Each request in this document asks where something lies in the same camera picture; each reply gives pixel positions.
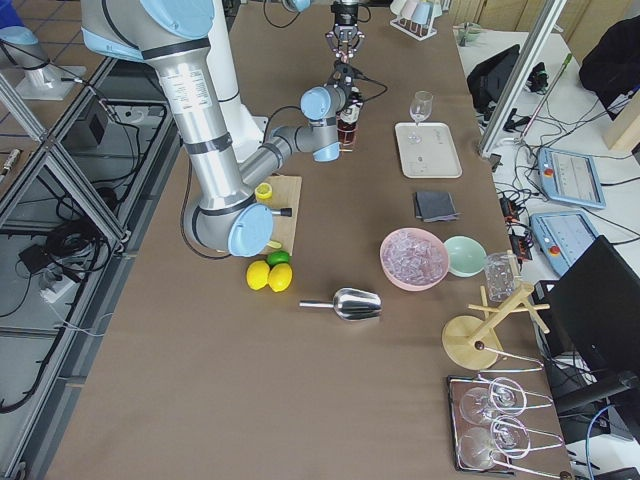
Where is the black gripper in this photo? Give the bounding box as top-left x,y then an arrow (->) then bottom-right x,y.
327,62 -> 365,100
325,0 -> 365,59

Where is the copper wire bottle basket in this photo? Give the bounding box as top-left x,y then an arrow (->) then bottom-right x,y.
335,54 -> 361,154

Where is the tea bottle one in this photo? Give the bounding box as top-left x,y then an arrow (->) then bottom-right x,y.
337,99 -> 363,151

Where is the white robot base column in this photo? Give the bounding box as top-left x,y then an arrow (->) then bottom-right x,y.
207,0 -> 267,162

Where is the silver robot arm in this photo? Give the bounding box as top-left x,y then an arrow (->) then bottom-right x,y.
262,0 -> 371,63
81,1 -> 356,257

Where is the pink cup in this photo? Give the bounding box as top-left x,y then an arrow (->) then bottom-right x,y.
400,0 -> 418,20

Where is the blue cup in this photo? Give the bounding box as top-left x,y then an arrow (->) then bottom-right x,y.
411,0 -> 434,26

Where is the wine glass on tray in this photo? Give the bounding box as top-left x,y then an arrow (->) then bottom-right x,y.
407,91 -> 434,144

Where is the white rabbit tray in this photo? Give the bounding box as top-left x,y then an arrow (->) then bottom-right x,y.
395,122 -> 462,179

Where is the bamboo cutting board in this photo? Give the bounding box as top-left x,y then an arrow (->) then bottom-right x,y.
262,175 -> 302,254

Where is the half lemon slice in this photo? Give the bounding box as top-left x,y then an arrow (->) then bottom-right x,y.
254,182 -> 273,200

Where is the black laptop bag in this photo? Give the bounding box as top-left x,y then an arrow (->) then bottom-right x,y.
467,44 -> 520,113

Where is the steel muddler black tip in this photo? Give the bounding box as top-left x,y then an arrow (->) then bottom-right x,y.
271,207 -> 293,217

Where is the grey folded cloth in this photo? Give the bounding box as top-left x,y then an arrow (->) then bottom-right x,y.
414,191 -> 459,223

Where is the green lime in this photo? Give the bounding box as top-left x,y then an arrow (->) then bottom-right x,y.
266,250 -> 290,267

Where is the pink bowl of ice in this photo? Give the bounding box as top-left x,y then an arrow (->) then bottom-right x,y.
379,228 -> 450,292

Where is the yellow lemon right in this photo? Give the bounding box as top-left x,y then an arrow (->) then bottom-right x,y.
268,263 -> 293,292

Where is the yellow lemon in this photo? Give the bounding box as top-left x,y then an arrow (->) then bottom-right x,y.
268,263 -> 293,292
245,260 -> 270,290

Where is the yellow lemon left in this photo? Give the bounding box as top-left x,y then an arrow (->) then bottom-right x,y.
245,260 -> 270,290

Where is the green bowl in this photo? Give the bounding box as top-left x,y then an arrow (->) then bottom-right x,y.
444,236 -> 486,278

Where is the steel ice scoop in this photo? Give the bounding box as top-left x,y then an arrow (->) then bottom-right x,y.
299,287 -> 382,322

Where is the blue teach pendant far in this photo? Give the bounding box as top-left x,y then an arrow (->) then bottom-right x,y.
537,147 -> 606,209

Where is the blue teach pendant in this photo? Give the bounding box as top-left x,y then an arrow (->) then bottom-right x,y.
530,210 -> 599,276
537,147 -> 606,209

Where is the glass mug on stand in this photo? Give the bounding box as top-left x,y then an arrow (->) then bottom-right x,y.
484,251 -> 521,302

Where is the blue teach pendant near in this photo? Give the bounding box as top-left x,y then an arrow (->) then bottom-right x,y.
530,210 -> 599,276

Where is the wooden cup tree stand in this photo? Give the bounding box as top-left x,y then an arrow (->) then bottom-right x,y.
442,283 -> 550,371

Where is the black monitor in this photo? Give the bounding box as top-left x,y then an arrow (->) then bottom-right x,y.
548,236 -> 639,421

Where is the hanging wine glass upper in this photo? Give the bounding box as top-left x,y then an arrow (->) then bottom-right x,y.
459,377 -> 553,426

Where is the hanging wine glass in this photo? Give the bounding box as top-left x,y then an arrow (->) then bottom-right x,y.
457,415 -> 565,471
459,377 -> 553,426

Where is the black wine glass rack tray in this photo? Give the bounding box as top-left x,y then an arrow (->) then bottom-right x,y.
446,376 -> 515,479

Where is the hanging wine glass lower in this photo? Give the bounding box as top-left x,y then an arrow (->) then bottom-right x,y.
457,415 -> 565,471

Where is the white wire cup rack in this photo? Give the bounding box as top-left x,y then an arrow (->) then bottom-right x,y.
389,17 -> 438,41

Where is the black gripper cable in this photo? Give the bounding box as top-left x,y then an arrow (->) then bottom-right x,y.
263,69 -> 389,146

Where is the aluminium frame post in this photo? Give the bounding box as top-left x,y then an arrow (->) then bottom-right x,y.
478,0 -> 566,159

